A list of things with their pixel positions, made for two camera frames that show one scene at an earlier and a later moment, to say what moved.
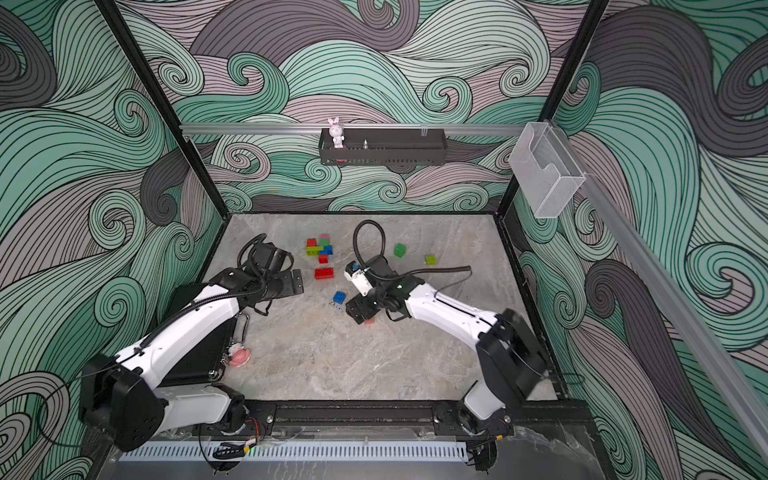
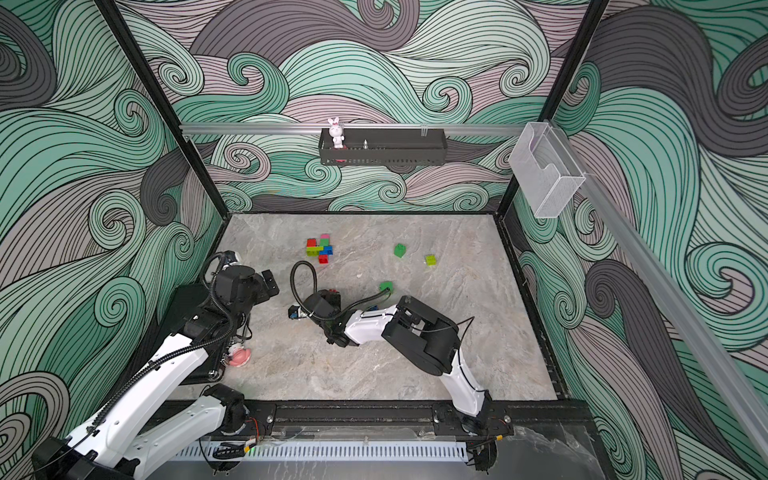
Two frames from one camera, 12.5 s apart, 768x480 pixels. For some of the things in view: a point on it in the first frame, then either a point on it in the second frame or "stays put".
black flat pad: x=207 y=361 stays put
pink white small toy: x=239 y=355 stays put
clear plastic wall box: x=545 y=168 stays put
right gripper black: x=355 y=303 -> x=333 y=298
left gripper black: x=289 y=288 -> x=261 y=291
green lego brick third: x=399 y=250 stays put
